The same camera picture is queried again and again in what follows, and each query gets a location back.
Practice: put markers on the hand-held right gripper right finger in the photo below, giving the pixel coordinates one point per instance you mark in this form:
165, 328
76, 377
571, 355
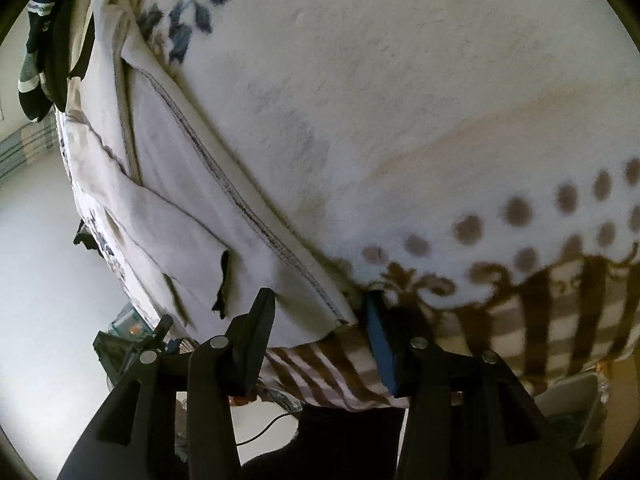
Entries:
379, 340

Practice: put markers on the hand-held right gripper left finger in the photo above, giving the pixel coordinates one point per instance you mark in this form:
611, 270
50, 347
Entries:
257, 332

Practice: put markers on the white small garment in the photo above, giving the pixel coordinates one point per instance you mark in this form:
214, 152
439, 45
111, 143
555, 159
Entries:
170, 175

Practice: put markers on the dark cloth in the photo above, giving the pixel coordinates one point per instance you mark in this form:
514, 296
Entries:
345, 442

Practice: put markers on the clear plastic box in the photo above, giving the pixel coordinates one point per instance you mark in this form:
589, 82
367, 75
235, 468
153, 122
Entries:
117, 337

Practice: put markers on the white patterned fleece blanket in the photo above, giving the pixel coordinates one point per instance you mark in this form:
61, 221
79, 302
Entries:
400, 135

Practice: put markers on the striped curtain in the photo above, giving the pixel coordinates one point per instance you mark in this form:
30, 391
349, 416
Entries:
25, 147

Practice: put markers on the dark green striped garment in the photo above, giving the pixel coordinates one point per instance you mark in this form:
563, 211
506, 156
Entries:
50, 45

